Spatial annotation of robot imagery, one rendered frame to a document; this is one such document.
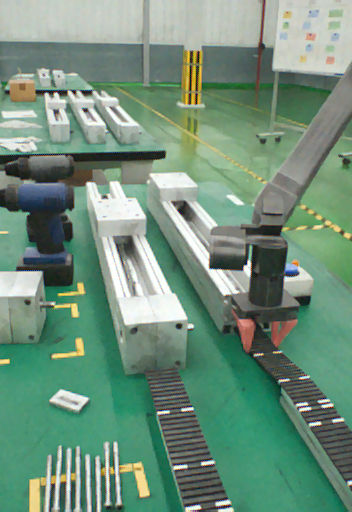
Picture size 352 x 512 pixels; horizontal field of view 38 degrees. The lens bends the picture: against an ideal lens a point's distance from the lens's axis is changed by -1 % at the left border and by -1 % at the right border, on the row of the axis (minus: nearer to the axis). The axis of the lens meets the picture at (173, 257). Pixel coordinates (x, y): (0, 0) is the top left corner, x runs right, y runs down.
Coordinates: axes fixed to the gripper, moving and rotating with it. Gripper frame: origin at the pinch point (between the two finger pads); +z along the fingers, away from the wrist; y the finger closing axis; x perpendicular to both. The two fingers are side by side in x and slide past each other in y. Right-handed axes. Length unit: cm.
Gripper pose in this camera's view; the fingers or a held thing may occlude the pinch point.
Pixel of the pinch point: (260, 345)
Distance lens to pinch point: 93.1
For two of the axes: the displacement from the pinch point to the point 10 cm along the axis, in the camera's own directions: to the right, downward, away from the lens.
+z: -0.2, 9.2, 3.8
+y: -9.7, 0.7, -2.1
